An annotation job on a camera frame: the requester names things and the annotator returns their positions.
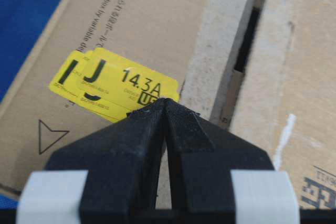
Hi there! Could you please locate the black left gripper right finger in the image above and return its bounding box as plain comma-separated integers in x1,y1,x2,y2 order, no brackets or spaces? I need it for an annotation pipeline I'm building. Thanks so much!
164,99,274,216

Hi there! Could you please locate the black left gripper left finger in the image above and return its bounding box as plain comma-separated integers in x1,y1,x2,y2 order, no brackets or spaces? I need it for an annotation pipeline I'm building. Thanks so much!
45,99,166,223

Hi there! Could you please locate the brown cardboard box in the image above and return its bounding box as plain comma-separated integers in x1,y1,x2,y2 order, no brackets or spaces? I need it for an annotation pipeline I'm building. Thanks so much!
0,0,336,209

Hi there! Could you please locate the blue table cloth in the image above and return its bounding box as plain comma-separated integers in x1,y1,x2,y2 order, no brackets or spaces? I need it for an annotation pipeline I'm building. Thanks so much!
0,0,82,209

